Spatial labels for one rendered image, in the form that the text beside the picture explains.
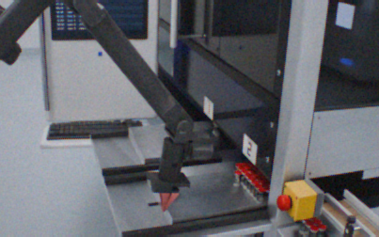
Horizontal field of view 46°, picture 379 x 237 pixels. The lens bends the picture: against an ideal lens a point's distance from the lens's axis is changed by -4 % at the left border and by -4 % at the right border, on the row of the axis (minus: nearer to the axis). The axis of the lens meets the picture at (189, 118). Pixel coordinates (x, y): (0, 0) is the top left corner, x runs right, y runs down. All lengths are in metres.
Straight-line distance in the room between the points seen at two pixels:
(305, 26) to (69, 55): 1.17
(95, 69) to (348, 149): 1.15
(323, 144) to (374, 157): 0.19
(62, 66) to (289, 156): 1.14
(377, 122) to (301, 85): 0.28
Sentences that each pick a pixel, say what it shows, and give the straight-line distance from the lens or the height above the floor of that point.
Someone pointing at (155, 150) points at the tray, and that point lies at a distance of 1.60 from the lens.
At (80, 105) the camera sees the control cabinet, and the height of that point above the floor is 0.88.
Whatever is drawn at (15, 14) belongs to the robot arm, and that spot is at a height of 1.44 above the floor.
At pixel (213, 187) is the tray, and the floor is 0.88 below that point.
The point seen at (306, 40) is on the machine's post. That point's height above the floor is 1.38.
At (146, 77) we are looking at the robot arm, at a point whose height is 1.28.
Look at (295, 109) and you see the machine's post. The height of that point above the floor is 1.21.
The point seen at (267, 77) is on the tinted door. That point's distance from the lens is 1.22.
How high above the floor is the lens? 1.59
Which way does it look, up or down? 22 degrees down
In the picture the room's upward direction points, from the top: 3 degrees clockwise
